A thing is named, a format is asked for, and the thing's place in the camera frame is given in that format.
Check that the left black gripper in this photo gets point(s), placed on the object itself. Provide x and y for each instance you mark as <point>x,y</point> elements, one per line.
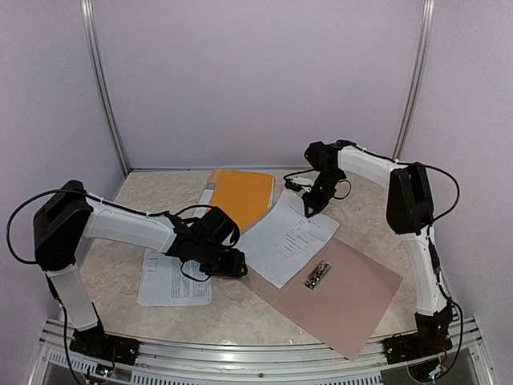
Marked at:
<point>233,268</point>

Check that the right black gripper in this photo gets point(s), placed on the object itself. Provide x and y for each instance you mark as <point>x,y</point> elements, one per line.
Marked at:
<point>317,205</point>

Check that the white printed paper sheets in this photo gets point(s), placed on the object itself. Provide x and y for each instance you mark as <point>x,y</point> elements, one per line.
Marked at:
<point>279,245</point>

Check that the orange file folder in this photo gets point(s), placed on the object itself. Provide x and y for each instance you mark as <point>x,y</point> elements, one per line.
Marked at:
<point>244,196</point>

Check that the remaining white paper stack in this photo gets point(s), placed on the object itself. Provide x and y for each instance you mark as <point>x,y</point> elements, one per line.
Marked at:
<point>166,282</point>

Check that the translucent grey plastic sheet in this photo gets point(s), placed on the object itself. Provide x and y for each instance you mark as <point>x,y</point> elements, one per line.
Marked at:
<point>344,310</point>

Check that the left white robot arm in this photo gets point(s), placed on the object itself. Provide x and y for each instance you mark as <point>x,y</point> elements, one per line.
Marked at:
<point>72,214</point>

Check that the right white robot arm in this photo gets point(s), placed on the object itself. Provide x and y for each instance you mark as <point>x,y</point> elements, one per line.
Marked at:
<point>409,213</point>

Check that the metal clip in grey folder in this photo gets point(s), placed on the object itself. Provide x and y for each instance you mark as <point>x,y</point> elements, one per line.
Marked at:
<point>314,278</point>

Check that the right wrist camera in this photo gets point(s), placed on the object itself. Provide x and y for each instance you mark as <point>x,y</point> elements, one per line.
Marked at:
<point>298,183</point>

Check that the right aluminium frame post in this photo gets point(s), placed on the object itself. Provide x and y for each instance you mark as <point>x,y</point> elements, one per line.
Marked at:
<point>416,78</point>

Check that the aluminium frame post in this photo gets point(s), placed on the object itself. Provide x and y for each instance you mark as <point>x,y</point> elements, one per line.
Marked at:
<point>416,78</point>
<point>88,16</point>

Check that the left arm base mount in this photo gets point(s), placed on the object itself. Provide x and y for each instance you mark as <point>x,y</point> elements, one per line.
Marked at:
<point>109,347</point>

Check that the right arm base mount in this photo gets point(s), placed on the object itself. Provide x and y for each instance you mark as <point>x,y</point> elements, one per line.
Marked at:
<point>402,348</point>

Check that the front aluminium rail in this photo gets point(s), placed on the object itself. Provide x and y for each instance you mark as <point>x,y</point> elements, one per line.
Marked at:
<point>164,362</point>

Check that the left aluminium frame post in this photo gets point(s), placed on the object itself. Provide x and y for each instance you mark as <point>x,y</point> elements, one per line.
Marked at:
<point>88,16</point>

